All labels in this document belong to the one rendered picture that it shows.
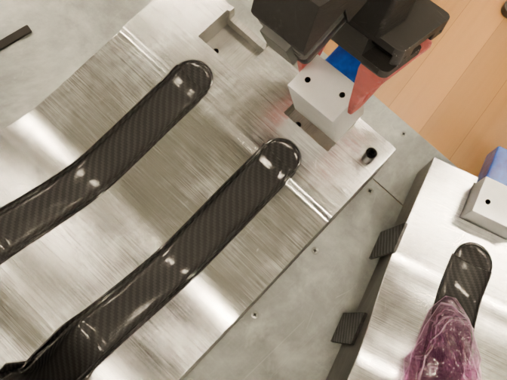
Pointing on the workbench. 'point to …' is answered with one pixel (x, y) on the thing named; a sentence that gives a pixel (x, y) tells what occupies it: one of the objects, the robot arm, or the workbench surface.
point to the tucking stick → (14, 37)
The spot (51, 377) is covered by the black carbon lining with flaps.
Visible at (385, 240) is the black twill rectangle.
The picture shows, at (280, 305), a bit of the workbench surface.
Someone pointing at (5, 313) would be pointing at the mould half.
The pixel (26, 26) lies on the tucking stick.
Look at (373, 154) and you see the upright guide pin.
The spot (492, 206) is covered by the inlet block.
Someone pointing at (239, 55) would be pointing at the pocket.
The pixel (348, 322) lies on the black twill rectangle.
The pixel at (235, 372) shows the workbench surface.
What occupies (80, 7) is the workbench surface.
